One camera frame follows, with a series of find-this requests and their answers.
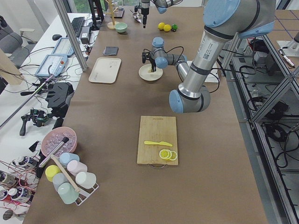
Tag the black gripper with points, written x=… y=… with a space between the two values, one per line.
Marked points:
x=145 y=10
x=153 y=61

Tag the cream round plate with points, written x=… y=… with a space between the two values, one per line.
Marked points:
x=146 y=74

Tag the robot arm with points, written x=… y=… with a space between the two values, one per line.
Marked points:
x=161 y=6
x=223 y=19

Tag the cream rabbit tray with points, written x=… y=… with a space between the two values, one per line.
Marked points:
x=105 y=70

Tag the metal scoop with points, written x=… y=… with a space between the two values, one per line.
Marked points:
x=137 y=17

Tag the yellow lemon upper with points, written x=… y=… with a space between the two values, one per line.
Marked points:
x=161 y=26

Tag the yellow lemon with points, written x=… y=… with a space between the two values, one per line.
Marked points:
x=167 y=28
x=161 y=26

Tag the mint green bowl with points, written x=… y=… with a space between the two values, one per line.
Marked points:
x=121 y=27

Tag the yellow lemon lower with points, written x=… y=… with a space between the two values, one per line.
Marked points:
x=167 y=28

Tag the green lime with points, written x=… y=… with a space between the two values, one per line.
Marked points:
x=174 y=27

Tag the wooden mug tree stand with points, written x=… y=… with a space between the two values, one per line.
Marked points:
x=111 y=9

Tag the folded grey cloth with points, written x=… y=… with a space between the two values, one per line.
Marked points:
x=110 y=51

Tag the wooden cutting board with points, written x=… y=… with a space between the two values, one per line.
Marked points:
x=156 y=128

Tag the black keyboard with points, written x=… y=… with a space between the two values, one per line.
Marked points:
x=77 y=24

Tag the yellow plastic knife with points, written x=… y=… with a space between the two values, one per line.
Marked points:
x=162 y=143

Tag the teach pendant far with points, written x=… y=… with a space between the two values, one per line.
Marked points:
x=63 y=46

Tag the teach pendant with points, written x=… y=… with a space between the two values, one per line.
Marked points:
x=63 y=46
x=53 y=64

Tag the lemon slices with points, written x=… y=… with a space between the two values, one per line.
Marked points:
x=167 y=154

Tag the black computer mouse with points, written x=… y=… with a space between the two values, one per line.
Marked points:
x=56 y=37

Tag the teach pendant near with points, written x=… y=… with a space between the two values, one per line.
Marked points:
x=53 y=64

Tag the steel rod black tip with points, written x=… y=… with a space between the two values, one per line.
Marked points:
x=48 y=157

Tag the pink bowl of ice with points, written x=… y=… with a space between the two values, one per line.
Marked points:
x=53 y=138

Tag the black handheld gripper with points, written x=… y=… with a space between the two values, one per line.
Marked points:
x=38 y=117

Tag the light blue cup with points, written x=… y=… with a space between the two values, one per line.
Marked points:
x=65 y=158

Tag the pink cup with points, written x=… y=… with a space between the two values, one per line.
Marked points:
x=75 y=167

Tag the white cup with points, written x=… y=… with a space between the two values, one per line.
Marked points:
x=86 y=179

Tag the white cup rack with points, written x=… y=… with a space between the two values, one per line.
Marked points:
x=84 y=194

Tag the wooden stick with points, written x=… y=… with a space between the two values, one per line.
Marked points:
x=55 y=159

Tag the grey cup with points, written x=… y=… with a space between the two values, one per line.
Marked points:
x=58 y=180

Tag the yellow cup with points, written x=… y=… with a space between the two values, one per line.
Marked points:
x=51 y=171

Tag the mint cup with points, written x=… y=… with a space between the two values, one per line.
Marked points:
x=67 y=193

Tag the aluminium frame pillar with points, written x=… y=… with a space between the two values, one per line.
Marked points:
x=59 y=5

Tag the black camera tripod mount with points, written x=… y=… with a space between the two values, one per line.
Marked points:
x=58 y=98

